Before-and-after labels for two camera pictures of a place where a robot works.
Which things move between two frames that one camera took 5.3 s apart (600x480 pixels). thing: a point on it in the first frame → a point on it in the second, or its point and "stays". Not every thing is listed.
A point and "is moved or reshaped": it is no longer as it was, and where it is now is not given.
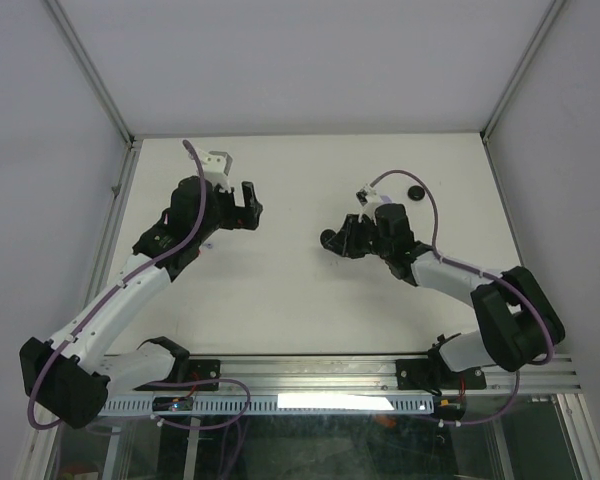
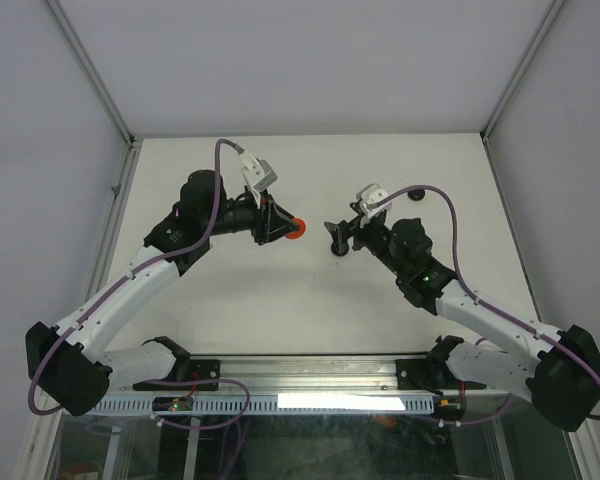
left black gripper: x=246 y=217 → x=279 y=217
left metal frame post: x=96 y=78 stays
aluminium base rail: x=352 y=375 stays
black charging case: x=326 y=235 is moved or reshaped
